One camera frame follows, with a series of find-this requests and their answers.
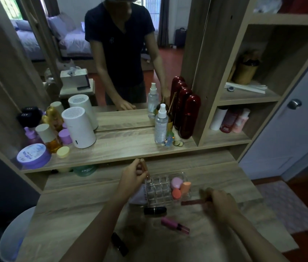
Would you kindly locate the person's left hand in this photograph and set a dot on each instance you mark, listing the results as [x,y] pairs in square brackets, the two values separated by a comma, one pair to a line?
[128,181]

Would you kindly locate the person's right hand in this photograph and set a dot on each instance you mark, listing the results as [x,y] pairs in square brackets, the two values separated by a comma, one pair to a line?
[222,206]

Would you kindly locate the person's right fingers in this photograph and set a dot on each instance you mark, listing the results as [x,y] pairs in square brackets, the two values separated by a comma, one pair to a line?
[208,196]

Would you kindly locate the person's left fingers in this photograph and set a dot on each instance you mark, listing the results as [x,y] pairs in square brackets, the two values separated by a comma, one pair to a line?
[137,170]

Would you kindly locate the brown lip gloss tube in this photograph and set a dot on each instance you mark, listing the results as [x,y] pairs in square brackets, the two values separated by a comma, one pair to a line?
[145,169]

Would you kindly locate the person's left forearm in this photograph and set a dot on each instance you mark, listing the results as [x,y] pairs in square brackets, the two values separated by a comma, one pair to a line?
[96,231]

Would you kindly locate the person's right forearm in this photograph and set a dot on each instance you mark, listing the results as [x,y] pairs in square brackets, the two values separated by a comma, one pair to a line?
[255,238]

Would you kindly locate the white cosmetic tube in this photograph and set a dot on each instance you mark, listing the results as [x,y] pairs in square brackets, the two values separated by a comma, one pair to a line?
[139,198]

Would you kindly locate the clear acrylic makeup organizer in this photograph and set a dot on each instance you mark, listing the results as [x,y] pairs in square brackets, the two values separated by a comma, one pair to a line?
[159,192]

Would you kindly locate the coral makeup sponge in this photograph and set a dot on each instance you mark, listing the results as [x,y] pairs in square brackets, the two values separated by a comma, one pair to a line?
[176,193]

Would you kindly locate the wooden vanity table with shelves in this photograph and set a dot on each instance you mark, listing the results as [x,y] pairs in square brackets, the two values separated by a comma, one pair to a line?
[115,145]

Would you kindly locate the pink makeup sponge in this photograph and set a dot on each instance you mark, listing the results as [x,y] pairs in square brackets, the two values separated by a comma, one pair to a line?
[176,182]

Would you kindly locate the small colourful figurine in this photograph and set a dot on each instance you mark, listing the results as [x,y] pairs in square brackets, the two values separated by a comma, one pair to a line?
[169,140]

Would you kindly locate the black lipstick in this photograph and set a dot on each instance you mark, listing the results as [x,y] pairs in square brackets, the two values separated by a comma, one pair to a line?
[155,210]
[120,244]

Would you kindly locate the pink lip gloss tube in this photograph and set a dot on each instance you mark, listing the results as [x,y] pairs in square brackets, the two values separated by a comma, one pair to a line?
[174,225]

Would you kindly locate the coins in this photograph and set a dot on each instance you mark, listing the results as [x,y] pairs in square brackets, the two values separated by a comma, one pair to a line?
[178,143]

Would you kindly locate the clear spray bottle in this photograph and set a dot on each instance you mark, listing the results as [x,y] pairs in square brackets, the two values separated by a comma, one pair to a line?
[161,125]

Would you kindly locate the green cream jar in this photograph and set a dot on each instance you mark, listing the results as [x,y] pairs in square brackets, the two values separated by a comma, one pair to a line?
[85,170]

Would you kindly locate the amber reed diffuser bottle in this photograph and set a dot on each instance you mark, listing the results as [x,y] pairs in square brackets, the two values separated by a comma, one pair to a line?
[171,120]

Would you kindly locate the white cylindrical dehumidifier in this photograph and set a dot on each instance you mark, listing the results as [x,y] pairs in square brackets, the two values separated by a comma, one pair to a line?
[79,128]

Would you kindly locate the dark red glossy bottle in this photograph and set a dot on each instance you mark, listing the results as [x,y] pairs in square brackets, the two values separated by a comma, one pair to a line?
[190,117]
[181,106]

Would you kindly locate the small yellow lidded jar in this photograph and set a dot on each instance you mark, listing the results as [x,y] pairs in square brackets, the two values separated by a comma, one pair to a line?
[63,152]

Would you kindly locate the dark pink bottle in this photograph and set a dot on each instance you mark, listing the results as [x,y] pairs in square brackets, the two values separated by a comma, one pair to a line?
[229,121]

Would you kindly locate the small purple jar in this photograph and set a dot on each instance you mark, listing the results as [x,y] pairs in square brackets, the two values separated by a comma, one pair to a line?
[65,136]

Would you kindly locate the pink patterned rug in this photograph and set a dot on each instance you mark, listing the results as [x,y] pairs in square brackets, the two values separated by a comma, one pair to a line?
[287,206]

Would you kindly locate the light pink bottle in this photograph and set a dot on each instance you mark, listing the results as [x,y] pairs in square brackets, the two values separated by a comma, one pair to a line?
[241,121]

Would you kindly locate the amber bottle with white cap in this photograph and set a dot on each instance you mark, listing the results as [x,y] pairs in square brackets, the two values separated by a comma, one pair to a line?
[49,139]

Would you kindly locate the grey door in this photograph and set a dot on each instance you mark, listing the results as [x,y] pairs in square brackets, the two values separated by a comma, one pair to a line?
[285,139]

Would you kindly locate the purple round cream tin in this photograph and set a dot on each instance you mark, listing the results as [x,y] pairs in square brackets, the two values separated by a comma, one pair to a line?
[33,156]

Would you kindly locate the small round dark lid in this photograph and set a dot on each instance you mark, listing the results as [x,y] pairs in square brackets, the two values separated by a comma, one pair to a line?
[230,89]

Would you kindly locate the purple pump bottle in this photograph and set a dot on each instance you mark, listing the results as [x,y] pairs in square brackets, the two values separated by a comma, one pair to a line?
[31,136]

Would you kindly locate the white sticks bundle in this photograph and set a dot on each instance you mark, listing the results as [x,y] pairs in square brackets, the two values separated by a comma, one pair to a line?
[248,87]

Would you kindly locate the black capped bottle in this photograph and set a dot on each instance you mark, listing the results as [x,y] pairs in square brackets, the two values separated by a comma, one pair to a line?
[28,116]

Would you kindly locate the mirror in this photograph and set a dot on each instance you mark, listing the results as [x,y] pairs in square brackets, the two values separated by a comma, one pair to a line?
[102,51]

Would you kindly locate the silver door knob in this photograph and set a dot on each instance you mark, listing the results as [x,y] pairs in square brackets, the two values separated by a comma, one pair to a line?
[294,104]

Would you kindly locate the woven basket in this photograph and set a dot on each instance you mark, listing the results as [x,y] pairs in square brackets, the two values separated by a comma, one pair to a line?
[245,70]

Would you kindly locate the white plastic bag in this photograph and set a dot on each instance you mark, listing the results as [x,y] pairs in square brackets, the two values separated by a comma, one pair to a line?
[268,4]

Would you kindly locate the red bag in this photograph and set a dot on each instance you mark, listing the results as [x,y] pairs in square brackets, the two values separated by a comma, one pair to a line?
[300,4]

